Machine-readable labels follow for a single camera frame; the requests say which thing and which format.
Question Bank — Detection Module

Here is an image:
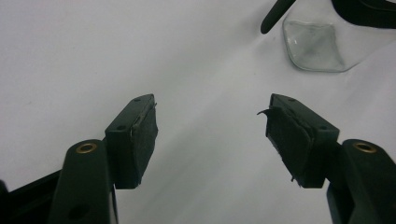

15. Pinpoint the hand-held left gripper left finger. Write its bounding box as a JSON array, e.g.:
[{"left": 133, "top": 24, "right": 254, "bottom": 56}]
[{"left": 105, "top": 93, "right": 159, "bottom": 190}]

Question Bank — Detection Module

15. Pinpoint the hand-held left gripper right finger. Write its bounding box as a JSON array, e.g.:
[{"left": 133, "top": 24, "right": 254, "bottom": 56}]
[{"left": 257, "top": 92, "right": 341, "bottom": 189}]

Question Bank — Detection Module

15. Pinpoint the clear plastic bag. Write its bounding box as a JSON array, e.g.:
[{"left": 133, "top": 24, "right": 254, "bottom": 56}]
[{"left": 281, "top": 16, "right": 362, "bottom": 74}]

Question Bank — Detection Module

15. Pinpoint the black curved object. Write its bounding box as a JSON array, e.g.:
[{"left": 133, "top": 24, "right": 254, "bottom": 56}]
[{"left": 331, "top": 0, "right": 396, "bottom": 30}]

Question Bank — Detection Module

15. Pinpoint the black rod-shaped handle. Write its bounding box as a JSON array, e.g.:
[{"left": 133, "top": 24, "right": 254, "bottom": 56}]
[{"left": 260, "top": 0, "right": 298, "bottom": 35}]

